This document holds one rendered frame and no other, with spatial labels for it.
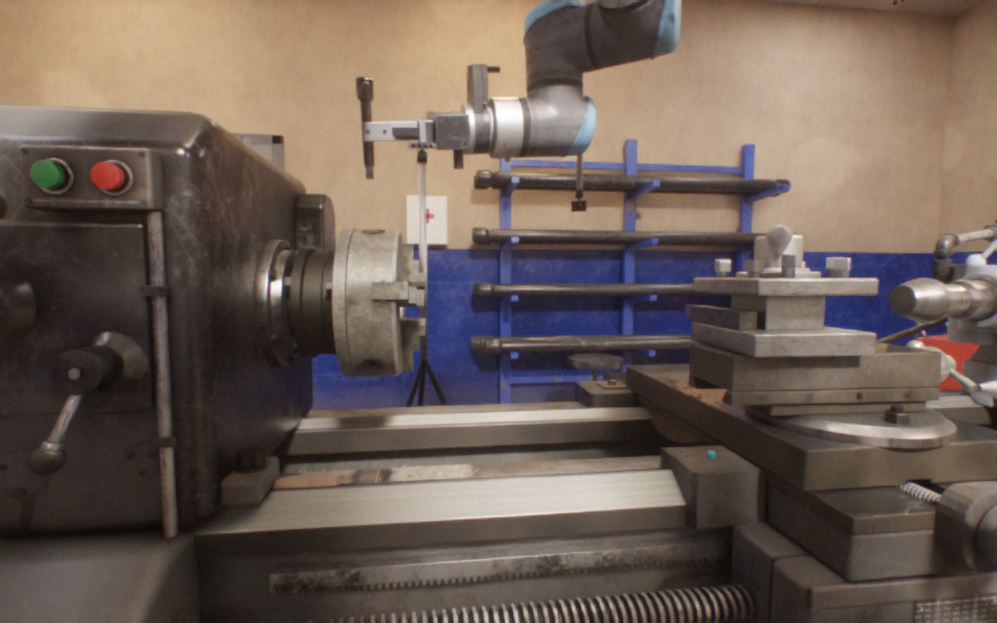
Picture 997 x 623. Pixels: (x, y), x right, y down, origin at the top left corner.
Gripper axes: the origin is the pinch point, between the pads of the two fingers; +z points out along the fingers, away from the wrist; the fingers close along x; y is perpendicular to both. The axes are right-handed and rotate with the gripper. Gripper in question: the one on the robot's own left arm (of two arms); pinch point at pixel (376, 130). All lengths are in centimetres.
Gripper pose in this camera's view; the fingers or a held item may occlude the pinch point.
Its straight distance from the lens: 80.0
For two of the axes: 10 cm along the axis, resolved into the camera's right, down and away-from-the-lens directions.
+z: -9.7, 0.9, -2.1
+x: -2.3, -3.9, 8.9
